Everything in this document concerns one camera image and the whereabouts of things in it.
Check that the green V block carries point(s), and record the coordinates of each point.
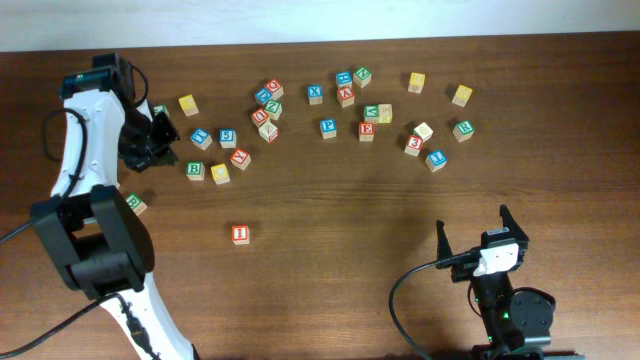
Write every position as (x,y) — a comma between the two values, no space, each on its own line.
(371,113)

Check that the green Z block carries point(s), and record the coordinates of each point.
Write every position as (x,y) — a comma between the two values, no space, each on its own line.
(273,109)

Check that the plain wood O block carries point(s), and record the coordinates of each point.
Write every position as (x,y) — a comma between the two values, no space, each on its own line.
(424,131)

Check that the green B block upper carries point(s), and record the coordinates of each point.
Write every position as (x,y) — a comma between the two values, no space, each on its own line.
(195,171)

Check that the yellow block upper left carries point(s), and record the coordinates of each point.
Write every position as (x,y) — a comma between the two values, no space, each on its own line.
(188,105)

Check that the yellow block upper middle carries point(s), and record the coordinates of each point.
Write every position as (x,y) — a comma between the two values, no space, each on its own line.
(416,82)

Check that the red 3 block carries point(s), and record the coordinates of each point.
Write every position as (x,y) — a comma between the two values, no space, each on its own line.
(414,145)

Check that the green B block lower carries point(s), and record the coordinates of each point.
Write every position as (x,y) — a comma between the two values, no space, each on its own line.
(136,204)

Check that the blue P block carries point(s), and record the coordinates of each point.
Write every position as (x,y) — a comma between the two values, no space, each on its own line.
(328,128)

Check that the blue X block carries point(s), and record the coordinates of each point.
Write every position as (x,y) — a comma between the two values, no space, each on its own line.
(315,94)

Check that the yellow C block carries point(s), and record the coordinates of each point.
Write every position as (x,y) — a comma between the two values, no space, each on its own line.
(220,174)

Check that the plain wood red-edged block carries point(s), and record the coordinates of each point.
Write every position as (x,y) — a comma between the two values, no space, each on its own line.
(268,131)

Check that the blue D block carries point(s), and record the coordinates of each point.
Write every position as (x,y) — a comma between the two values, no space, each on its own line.
(262,96)

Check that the blue 5 block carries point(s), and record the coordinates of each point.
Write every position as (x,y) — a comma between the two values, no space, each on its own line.
(227,138)

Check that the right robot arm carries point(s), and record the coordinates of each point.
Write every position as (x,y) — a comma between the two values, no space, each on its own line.
(517,320)

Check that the green N block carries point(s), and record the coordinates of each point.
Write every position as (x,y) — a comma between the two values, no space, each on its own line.
(362,76)

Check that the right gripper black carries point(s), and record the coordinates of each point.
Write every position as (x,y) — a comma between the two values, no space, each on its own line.
(444,248)

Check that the red Q block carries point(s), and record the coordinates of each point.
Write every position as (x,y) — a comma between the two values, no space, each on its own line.
(275,88)

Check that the green R block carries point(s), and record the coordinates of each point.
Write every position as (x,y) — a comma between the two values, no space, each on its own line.
(463,131)

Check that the red Y block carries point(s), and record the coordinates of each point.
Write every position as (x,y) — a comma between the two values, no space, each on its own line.
(241,159)

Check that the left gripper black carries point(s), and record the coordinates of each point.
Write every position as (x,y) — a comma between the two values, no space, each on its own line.
(165,155)

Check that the red U block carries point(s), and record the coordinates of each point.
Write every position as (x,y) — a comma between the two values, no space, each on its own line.
(259,117)

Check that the red E block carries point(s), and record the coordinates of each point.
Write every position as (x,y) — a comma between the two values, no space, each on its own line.
(366,131)

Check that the yellow 8 block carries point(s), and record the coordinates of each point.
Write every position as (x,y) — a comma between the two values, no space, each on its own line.
(385,113)

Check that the blue H block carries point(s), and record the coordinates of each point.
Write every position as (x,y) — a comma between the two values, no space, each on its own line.
(343,79)

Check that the green J block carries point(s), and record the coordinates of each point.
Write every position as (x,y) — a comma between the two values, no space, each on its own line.
(161,109)

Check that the blue T block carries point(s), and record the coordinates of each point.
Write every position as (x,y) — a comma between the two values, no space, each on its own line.
(201,138)

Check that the red I block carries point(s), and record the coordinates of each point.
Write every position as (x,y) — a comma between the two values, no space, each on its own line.
(241,235)

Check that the blue L block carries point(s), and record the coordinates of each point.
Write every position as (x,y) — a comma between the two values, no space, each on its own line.
(436,160)

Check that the green b block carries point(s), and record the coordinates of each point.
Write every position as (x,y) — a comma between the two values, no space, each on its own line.
(136,204)
(195,171)

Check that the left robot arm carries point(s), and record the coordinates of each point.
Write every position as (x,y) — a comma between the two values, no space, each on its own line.
(96,241)

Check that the red A block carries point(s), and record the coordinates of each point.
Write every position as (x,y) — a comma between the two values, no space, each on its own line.
(345,96)

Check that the yellow block upper right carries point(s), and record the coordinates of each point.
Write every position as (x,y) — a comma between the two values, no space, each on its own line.
(461,95)

